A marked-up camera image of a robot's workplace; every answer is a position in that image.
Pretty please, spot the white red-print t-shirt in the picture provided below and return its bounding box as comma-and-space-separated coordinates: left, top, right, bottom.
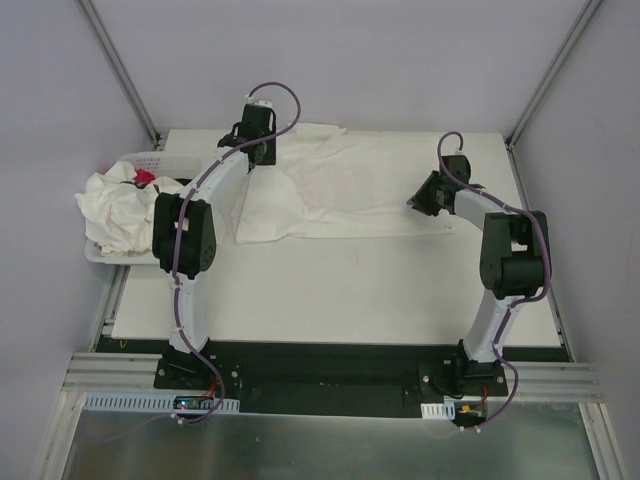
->
235, 124, 454, 244

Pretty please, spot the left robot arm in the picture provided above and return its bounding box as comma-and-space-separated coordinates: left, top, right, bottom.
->
152, 99, 276, 354

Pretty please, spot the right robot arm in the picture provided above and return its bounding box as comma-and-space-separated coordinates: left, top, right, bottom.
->
407, 154, 551, 395

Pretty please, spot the white plastic laundry basket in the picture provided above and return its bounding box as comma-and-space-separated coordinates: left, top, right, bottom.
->
85, 151, 204, 266

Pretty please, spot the pink t-shirt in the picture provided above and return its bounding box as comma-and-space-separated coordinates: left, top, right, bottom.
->
134, 169, 155, 184

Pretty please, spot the white t-shirt pile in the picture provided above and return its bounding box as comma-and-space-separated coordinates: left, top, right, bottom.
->
75, 160, 182, 257

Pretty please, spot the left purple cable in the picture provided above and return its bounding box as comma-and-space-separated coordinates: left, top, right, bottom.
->
169, 82, 301, 361

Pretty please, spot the purple cable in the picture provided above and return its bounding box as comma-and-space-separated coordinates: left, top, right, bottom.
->
169, 82, 301, 361
437, 131, 554, 351

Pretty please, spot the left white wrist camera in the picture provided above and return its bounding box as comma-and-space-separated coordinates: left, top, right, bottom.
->
245, 96, 273, 109

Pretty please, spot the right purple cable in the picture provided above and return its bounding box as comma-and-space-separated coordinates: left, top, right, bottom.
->
437, 131, 554, 351

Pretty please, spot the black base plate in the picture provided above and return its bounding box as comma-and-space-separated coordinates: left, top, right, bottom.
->
153, 341, 508, 418

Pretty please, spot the left aluminium frame post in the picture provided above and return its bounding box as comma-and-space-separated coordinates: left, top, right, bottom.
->
75, 0, 161, 149

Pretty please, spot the aluminium frame post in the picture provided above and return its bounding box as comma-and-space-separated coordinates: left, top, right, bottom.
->
505, 0, 605, 152
75, 0, 161, 149

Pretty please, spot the right white cable duct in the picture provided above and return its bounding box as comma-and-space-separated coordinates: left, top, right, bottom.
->
420, 401, 456, 421

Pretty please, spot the white cable duct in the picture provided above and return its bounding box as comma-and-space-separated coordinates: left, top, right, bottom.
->
84, 393, 217, 415
420, 401, 456, 421

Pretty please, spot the aluminium front rail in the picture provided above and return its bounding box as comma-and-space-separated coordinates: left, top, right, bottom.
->
63, 352, 604, 403

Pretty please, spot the right aluminium frame post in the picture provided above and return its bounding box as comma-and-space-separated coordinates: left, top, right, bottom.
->
505, 0, 605, 152

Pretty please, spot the left white cable duct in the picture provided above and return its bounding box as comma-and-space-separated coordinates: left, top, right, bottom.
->
84, 393, 217, 415

